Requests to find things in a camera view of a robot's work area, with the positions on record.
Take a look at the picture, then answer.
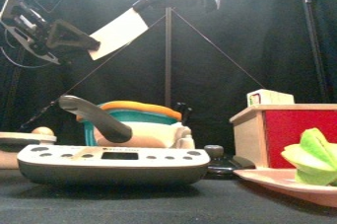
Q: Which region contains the teal basket orange rim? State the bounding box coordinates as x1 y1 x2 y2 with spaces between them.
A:
74 100 184 147

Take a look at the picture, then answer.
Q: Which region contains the black cable loop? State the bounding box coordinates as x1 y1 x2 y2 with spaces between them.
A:
0 29 50 70

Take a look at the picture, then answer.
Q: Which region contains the white paper tag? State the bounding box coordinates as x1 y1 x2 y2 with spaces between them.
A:
86 0 154 61

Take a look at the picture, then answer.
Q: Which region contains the green toy fruit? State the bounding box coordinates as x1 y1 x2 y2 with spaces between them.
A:
281 127 337 187

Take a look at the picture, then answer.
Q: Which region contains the white round bowl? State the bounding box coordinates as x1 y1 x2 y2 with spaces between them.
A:
92 121 197 150

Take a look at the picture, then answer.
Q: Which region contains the white toy kitchen scale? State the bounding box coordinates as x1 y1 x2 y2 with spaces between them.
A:
16 143 212 187

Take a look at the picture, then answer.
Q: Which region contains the white block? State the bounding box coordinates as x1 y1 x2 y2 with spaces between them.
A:
245 88 295 108

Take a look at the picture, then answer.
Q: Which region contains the black frame post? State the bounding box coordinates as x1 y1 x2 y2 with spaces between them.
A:
295 0 330 104

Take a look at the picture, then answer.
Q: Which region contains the pink tray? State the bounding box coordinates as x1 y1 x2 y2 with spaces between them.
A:
233 167 337 209

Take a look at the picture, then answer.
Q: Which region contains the vertical metal frame pole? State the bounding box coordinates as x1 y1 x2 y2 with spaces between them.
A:
164 6 172 108

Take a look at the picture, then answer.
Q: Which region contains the wooden box red side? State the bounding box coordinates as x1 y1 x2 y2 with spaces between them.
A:
229 103 337 170

